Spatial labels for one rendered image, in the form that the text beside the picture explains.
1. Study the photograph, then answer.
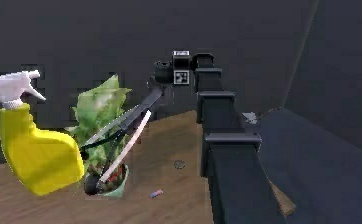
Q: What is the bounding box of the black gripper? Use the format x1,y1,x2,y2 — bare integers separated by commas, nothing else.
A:
79,60,174,196

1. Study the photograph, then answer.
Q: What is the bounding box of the yellow spray bottle white trigger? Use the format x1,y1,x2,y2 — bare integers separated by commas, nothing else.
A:
0,69,86,197

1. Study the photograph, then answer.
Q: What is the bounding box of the brown wooden dining table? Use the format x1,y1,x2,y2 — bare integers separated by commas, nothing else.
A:
0,109,297,224

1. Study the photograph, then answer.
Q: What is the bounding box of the green house plant in pot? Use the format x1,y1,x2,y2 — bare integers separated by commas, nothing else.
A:
64,74,133,199

